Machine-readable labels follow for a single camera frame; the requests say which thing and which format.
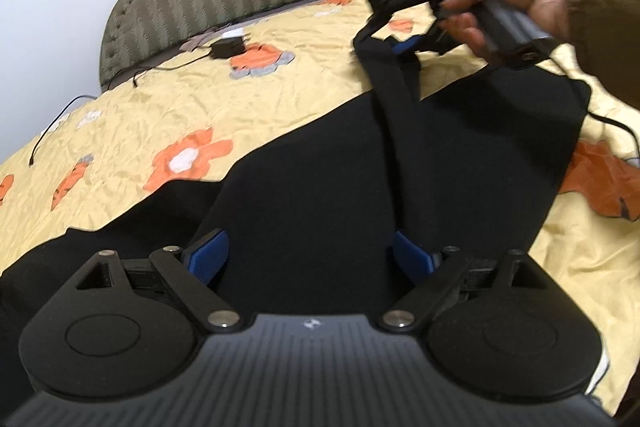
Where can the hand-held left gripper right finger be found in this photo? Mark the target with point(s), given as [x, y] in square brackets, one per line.
[411, 253]

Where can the yellow carrot printed blanket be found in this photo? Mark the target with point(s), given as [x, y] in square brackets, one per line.
[165, 107]

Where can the black power adapter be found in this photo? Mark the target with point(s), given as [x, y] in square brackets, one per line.
[227, 47]

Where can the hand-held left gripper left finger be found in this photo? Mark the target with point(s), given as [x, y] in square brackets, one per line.
[207, 253]

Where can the person's right forearm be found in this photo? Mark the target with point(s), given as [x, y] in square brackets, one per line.
[607, 22]

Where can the black pants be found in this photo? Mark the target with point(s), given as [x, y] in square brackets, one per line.
[310, 167]

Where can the person's right hand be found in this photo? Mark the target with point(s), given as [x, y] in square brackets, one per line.
[547, 2]

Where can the small white plug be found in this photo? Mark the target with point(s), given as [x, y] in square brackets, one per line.
[232, 32]

